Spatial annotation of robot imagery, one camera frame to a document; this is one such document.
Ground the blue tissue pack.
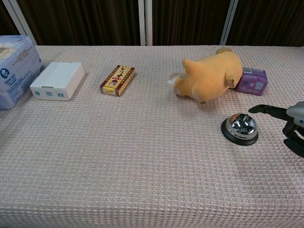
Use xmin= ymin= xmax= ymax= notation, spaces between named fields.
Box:
xmin=0 ymin=35 xmax=46 ymax=110

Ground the white metal frame post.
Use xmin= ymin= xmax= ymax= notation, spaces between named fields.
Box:
xmin=138 ymin=0 xmax=153 ymax=47
xmin=219 ymin=0 xmax=239 ymax=46
xmin=1 ymin=0 xmax=38 ymax=46

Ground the pink waffle tablecloth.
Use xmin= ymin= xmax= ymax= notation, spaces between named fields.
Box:
xmin=0 ymin=45 xmax=304 ymax=228

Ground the silver desk bell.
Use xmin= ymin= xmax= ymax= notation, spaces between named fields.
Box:
xmin=220 ymin=113 xmax=259 ymax=146

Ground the white cardboard box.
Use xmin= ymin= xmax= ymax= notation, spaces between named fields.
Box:
xmin=29 ymin=61 xmax=86 ymax=101

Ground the yellow red cardboard box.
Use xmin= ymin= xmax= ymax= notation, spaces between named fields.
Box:
xmin=99 ymin=65 xmax=136 ymax=96

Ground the orange plush toy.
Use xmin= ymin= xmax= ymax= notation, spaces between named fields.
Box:
xmin=168 ymin=47 xmax=244 ymax=103

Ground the dark brown curtain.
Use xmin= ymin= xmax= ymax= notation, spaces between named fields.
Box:
xmin=0 ymin=0 xmax=304 ymax=47

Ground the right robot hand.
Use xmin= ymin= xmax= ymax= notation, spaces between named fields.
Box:
xmin=248 ymin=101 xmax=304 ymax=158

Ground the purple carton box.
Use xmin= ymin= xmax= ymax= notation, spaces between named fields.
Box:
xmin=235 ymin=66 xmax=267 ymax=96

